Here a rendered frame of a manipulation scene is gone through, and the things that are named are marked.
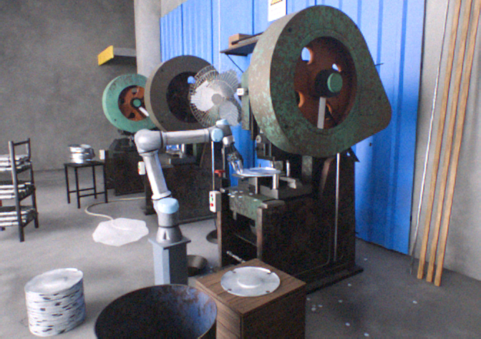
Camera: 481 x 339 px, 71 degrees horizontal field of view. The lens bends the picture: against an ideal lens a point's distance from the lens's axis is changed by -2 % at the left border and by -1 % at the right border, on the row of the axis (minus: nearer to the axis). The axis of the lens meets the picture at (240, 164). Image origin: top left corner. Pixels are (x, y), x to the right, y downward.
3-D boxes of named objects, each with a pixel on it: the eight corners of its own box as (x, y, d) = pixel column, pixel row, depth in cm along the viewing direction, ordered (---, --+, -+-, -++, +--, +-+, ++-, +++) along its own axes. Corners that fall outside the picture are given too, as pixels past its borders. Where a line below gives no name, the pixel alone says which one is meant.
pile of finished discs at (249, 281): (246, 304, 147) (246, 302, 147) (209, 279, 169) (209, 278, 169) (292, 283, 165) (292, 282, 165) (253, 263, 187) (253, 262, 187)
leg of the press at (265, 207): (265, 312, 200) (265, 162, 187) (253, 303, 210) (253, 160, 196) (363, 272, 250) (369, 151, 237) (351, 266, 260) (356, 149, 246)
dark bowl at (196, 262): (177, 285, 233) (177, 275, 232) (161, 269, 258) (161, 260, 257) (215, 274, 249) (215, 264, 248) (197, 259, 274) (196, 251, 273)
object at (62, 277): (43, 300, 170) (43, 298, 170) (15, 285, 186) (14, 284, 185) (93, 277, 195) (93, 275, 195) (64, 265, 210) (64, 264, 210)
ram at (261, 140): (265, 156, 218) (265, 110, 214) (251, 154, 230) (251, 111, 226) (285, 155, 228) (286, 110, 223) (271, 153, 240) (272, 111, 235)
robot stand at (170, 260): (166, 322, 191) (162, 247, 184) (152, 308, 205) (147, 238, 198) (194, 310, 203) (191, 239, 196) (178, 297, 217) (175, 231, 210)
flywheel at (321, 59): (384, 30, 197) (371, 151, 204) (355, 36, 214) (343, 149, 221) (292, -7, 157) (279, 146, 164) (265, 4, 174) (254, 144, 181)
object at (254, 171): (250, 178, 207) (250, 177, 206) (229, 171, 232) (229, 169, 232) (289, 174, 220) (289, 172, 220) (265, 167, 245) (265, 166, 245)
